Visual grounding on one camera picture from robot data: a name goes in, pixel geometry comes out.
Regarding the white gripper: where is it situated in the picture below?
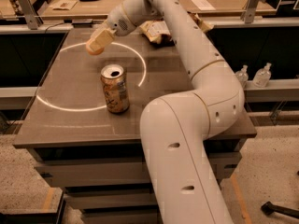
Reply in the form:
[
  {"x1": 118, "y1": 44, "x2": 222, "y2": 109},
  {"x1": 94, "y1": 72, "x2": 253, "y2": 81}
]
[{"x1": 86, "y1": 5, "x2": 136, "y2": 50}]

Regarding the orange fruit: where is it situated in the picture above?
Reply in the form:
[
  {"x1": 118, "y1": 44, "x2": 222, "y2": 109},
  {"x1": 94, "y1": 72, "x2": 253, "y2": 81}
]
[{"x1": 86, "y1": 48, "x2": 104, "y2": 55}]

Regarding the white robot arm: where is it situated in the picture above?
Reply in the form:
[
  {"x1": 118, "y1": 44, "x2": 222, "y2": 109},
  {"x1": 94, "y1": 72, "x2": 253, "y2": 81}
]
[{"x1": 86, "y1": 0, "x2": 244, "y2": 224}]

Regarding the orange drink can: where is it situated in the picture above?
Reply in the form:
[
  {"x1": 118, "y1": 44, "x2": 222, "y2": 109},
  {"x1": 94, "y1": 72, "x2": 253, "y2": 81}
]
[{"x1": 100, "y1": 64, "x2": 130, "y2": 114}]

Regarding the white paper card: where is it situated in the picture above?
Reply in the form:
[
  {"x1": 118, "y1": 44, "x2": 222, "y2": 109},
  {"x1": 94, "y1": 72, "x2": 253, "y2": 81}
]
[{"x1": 50, "y1": 0, "x2": 77, "y2": 10}]

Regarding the brown chip bag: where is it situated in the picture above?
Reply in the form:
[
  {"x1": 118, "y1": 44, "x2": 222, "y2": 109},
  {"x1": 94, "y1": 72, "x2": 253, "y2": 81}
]
[{"x1": 139, "y1": 13, "x2": 210, "y2": 47}]

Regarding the white paper sheet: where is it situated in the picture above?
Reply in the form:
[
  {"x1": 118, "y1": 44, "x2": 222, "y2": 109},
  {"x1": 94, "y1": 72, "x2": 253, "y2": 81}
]
[{"x1": 191, "y1": 0, "x2": 215, "y2": 11}]

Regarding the left clear sanitizer bottle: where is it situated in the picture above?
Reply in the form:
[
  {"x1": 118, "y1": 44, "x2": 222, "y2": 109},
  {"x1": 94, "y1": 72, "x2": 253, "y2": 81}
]
[{"x1": 235, "y1": 64, "x2": 249, "y2": 88}]

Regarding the clear sanitizer bottle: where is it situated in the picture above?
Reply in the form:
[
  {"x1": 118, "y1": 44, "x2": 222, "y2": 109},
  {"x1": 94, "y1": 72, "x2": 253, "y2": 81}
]
[
  {"x1": 235, "y1": 64, "x2": 249, "y2": 88},
  {"x1": 252, "y1": 63, "x2": 272, "y2": 88}
]

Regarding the right clear sanitizer bottle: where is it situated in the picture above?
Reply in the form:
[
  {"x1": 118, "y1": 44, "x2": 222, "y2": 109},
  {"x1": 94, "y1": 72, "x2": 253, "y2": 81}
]
[{"x1": 252, "y1": 63, "x2": 272, "y2": 88}]

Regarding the black chair base leg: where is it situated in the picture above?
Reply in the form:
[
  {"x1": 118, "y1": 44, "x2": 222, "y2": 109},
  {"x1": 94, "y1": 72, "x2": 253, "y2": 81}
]
[{"x1": 261, "y1": 202, "x2": 299, "y2": 219}]

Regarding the black cable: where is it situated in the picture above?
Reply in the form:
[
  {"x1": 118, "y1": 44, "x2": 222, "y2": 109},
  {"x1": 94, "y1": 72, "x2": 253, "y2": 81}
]
[{"x1": 43, "y1": 20, "x2": 107, "y2": 35}]

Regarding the left metal bracket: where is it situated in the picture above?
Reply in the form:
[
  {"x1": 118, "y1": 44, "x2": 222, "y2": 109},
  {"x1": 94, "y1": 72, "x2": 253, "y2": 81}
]
[{"x1": 18, "y1": 0, "x2": 40, "y2": 30}]

